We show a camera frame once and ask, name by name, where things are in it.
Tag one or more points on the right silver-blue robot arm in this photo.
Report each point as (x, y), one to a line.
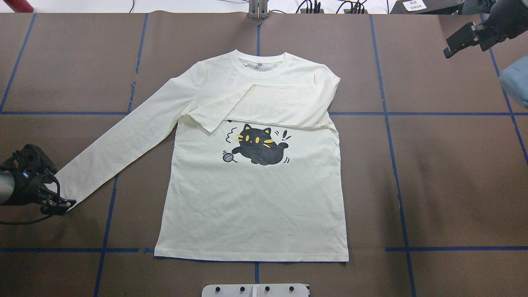
(514, 78)

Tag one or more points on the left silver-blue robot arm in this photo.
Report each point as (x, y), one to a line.
(28, 176)

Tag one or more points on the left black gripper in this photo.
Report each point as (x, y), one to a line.
(21, 190)

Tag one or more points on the red cylinder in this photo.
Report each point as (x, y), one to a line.
(19, 6)

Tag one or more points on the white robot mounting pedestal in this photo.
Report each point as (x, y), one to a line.
(257, 290)

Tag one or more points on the cream long-sleeve cat T-shirt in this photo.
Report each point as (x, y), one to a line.
(256, 167)

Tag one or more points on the aluminium frame post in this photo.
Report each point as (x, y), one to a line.
(258, 9)

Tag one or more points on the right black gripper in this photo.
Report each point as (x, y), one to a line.
(508, 18)

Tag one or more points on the black box with label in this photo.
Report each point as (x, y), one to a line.
(432, 7)

